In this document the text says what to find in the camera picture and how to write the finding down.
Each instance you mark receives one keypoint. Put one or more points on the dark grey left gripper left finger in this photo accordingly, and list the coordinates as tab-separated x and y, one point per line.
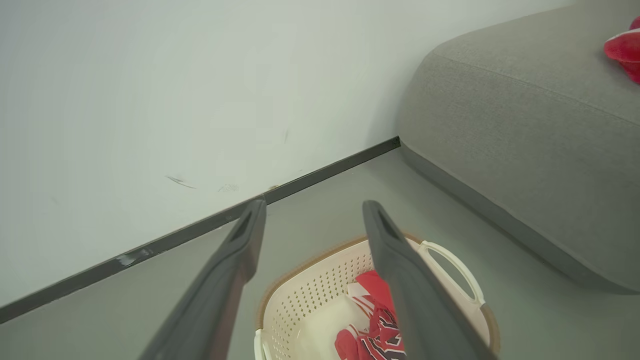
220	290

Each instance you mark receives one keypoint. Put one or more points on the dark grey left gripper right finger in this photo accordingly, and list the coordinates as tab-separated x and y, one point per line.
415	300

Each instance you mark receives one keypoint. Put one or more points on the red jersey with black print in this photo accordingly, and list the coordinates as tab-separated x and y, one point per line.
372	286

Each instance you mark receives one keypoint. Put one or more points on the plain red garment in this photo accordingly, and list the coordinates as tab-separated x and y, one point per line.
625	50

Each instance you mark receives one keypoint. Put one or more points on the grey fabric sofa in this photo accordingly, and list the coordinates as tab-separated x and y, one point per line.
525	125

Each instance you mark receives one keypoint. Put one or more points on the cream perforated laundry basket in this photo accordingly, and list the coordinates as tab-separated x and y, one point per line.
310	300

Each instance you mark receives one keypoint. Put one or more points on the black wall baseboard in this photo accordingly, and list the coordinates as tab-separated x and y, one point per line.
150	250

